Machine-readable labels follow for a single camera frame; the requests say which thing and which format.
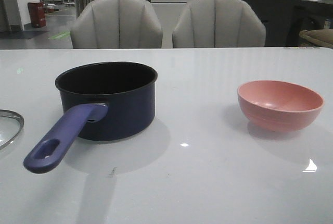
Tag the pink bowl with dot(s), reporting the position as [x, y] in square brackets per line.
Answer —
[279, 106]

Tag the glass lid with blue knob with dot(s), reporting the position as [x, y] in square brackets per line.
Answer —
[12, 124]

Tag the dark blue saucepan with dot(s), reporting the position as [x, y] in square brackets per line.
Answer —
[101, 102]

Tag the right grey chair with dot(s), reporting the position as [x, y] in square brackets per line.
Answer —
[218, 24]

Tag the grey chair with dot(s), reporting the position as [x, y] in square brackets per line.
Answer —
[218, 24]
[117, 24]

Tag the left grey chair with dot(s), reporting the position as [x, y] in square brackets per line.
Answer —
[117, 24]

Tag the dark sideboard counter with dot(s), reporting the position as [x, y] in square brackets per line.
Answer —
[260, 7]

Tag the red bin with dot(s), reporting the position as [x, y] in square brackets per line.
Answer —
[37, 15]

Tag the beige sofa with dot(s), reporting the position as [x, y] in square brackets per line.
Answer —
[316, 38]

